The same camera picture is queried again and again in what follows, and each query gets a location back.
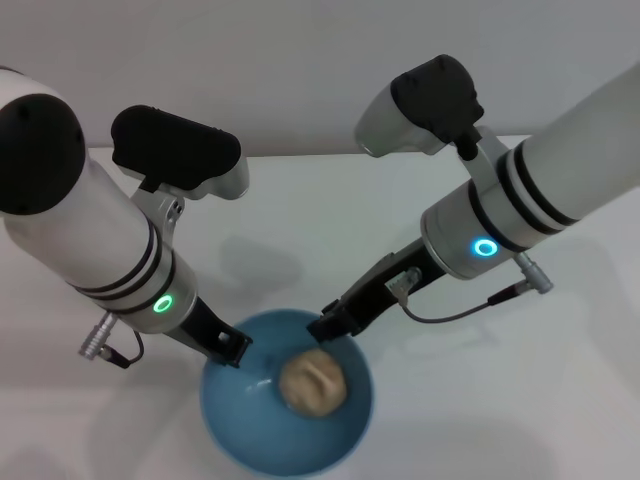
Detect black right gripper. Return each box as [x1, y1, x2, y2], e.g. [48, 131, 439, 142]
[305, 247, 447, 345]

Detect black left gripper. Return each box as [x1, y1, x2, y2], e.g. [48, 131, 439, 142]
[173, 297, 254, 371]

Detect beige egg yolk pastry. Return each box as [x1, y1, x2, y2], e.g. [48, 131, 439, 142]
[277, 348, 349, 419]

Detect blue bowl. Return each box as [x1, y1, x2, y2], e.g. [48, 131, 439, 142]
[199, 309, 376, 474]

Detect left arm connector cable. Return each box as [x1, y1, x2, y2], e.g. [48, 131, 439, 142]
[76, 311, 147, 370]

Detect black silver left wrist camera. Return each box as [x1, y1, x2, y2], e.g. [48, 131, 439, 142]
[110, 104, 251, 236]

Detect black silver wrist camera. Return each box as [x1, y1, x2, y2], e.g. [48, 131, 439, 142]
[354, 53, 507, 176]
[110, 104, 251, 236]

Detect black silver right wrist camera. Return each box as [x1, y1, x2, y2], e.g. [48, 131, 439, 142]
[354, 53, 507, 176]

